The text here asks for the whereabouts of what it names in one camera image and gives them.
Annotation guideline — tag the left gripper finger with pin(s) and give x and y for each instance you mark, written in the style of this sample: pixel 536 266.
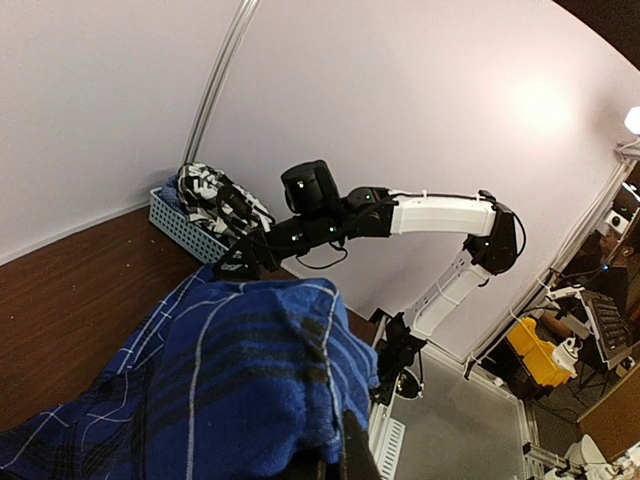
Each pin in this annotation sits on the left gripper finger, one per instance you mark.
pixel 356 460

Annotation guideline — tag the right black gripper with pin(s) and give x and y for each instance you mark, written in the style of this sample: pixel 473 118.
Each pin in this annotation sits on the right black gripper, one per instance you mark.
pixel 248 258

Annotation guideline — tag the blue plaid long sleeve shirt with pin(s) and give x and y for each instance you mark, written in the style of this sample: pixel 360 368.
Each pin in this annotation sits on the blue plaid long sleeve shirt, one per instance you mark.
pixel 222 381

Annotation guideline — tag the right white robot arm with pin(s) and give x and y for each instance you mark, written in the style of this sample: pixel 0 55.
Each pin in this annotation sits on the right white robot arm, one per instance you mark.
pixel 423 252

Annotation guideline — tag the light blue perforated basket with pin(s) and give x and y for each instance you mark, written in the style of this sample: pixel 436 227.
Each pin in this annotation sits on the light blue perforated basket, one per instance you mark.
pixel 204 247

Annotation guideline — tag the black white checked shirt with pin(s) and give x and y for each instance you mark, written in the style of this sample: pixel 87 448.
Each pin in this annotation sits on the black white checked shirt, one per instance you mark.
pixel 212 201

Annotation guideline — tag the right circuit board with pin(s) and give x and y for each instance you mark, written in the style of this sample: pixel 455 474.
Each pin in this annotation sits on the right circuit board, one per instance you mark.
pixel 410 385

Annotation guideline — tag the light blue checked shirt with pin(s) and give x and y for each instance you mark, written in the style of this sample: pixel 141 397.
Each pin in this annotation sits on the light blue checked shirt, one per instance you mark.
pixel 169 193

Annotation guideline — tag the yellow plastic bin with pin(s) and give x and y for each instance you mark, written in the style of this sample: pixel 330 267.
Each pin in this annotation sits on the yellow plastic bin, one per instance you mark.
pixel 537 354

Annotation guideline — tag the seated person in background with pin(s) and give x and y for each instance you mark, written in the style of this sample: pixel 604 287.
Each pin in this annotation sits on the seated person in background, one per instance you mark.
pixel 606 272

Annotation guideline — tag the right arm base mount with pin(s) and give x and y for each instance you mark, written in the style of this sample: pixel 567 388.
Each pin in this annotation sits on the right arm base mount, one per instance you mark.
pixel 397 349

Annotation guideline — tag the right aluminium frame post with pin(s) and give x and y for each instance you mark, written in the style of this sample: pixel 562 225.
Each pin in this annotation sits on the right aluminium frame post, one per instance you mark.
pixel 231 43

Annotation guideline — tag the white side frame post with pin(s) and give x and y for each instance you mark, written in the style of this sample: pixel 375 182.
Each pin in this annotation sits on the white side frame post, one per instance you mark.
pixel 599 217

